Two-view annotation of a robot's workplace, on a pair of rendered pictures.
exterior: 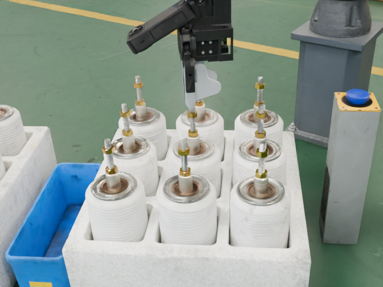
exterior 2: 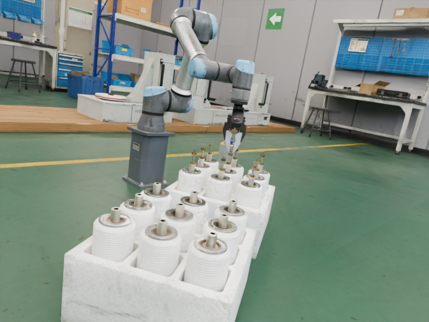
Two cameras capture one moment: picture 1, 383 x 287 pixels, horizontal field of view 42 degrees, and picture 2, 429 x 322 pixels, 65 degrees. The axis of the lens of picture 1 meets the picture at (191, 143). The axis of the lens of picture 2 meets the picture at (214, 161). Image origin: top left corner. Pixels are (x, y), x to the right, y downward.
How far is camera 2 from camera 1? 1.51 m
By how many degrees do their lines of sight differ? 78
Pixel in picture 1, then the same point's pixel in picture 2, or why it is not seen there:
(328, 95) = (159, 160)
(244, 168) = (240, 171)
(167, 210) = (263, 184)
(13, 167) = not seen: hidden behind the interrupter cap
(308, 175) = not seen: hidden behind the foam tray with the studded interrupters
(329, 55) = (160, 140)
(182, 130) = (206, 170)
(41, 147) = not seen: hidden behind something
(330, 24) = (159, 126)
